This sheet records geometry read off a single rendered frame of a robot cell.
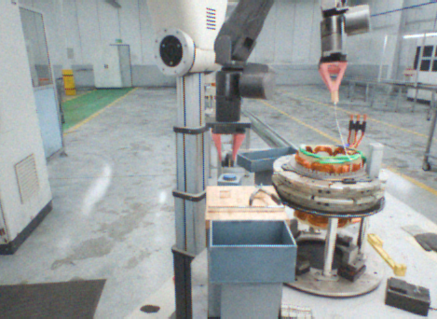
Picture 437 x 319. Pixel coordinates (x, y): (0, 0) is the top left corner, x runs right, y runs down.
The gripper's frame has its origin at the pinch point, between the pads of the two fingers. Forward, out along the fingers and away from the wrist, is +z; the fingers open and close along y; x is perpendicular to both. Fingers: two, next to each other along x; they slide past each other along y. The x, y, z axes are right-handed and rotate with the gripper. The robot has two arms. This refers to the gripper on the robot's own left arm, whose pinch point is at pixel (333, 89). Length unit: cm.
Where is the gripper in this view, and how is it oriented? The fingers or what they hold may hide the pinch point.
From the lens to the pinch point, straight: 98.7
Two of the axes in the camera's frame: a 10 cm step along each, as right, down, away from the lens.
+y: 1.9, 0.4, 9.8
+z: 0.3, 10.0, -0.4
